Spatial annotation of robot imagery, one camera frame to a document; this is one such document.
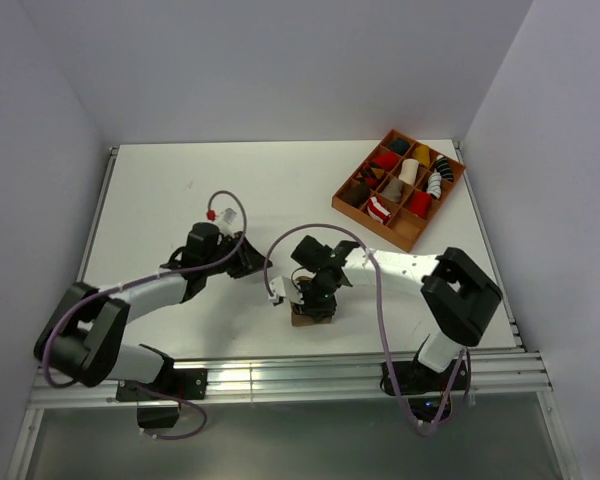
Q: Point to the red rolled sock lower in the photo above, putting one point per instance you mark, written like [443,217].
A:
[420,204]

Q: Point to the right aluminium side rail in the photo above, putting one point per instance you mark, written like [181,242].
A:
[493,261]

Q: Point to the yellow rolled sock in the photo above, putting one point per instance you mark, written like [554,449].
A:
[421,153]

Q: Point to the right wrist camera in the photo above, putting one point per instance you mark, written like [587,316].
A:
[283,288]

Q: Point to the dark teal rolled sock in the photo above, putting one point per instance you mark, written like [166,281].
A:
[400,146]

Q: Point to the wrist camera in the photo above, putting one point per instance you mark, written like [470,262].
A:
[222,220]
[283,288]

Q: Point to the aluminium side rail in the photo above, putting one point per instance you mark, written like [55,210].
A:
[493,261]
[87,250]

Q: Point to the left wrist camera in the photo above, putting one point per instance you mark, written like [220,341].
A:
[222,220]

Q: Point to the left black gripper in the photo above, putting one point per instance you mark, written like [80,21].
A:
[249,261]

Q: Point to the argyle patterned rolled sock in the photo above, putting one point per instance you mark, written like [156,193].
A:
[370,175]

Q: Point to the cream rolled sock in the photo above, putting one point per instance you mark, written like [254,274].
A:
[409,171]

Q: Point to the white grey striped sock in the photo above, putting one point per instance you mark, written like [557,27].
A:
[434,183]

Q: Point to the tan brown sock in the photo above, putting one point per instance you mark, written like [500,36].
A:
[299,319]

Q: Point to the aluminium front rail frame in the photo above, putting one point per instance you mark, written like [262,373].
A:
[303,379]

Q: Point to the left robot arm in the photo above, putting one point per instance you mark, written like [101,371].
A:
[106,314]

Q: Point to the black white striped sock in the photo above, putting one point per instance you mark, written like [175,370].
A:
[443,167]

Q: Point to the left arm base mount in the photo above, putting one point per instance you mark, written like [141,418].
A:
[170,387]

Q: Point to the red white striped sock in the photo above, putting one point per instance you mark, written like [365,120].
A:
[378,211]

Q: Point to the grey brown rolled sock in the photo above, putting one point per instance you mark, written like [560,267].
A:
[393,190]

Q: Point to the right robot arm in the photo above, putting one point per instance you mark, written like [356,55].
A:
[461,297]

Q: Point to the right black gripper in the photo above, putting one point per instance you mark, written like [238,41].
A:
[309,307]

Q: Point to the dark brown rolled sock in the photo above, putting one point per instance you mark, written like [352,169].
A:
[357,194]

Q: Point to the red rolled sock upper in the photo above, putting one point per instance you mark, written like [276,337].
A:
[387,161]

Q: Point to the left aluminium side rail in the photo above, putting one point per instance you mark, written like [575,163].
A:
[87,250]

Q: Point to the orange divided sock tray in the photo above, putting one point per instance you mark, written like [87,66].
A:
[403,229]

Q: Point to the red rolled sock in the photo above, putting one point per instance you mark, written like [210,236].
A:
[420,204]
[387,161]

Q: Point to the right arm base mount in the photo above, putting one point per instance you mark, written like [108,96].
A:
[424,396]

